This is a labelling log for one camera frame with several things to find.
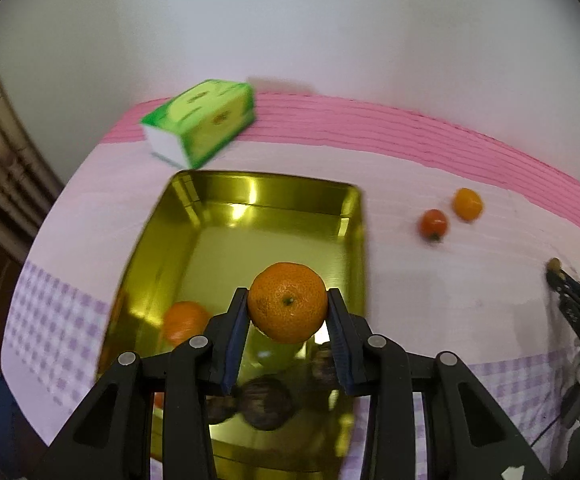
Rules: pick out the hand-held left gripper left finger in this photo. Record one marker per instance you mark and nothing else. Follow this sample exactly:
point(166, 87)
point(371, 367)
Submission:
point(235, 345)

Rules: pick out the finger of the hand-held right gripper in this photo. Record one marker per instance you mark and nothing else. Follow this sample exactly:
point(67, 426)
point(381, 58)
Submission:
point(562, 287)

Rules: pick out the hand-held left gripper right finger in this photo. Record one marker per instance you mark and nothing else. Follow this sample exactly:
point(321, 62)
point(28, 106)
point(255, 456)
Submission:
point(342, 345)

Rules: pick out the small dark shrivelled fruit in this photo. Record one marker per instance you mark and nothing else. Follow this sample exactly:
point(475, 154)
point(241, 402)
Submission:
point(326, 360)

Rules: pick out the brown kiwi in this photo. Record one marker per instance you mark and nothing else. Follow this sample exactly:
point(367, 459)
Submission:
point(554, 263)

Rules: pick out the large dark shrivelled fruit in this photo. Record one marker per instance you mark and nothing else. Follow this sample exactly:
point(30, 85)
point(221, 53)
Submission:
point(265, 405)

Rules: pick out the orange with stem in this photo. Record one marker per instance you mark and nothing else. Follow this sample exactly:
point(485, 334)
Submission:
point(287, 302)

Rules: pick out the brown tin box gold inside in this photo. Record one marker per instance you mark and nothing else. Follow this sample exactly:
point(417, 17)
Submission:
point(270, 220)

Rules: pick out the pink patterned tablecloth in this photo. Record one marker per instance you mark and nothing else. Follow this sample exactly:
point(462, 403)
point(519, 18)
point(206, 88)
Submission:
point(445, 300)

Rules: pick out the large round orange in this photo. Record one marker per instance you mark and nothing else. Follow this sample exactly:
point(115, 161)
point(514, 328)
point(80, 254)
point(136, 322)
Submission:
point(467, 204)

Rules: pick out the red tomato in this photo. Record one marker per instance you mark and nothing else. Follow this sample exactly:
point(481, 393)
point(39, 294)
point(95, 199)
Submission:
point(432, 224)

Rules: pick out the green tissue pack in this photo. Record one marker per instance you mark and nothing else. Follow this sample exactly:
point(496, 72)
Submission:
point(202, 122)

